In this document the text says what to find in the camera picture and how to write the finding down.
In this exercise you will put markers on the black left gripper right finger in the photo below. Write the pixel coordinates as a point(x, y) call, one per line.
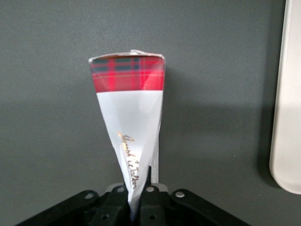
point(152, 207)

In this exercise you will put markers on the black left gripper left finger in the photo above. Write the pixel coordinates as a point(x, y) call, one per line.
point(113, 207)

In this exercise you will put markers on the red tartan cookie box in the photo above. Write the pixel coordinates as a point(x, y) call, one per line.
point(129, 113)

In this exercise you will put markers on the beige plastic tray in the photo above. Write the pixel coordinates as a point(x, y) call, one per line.
point(288, 117)

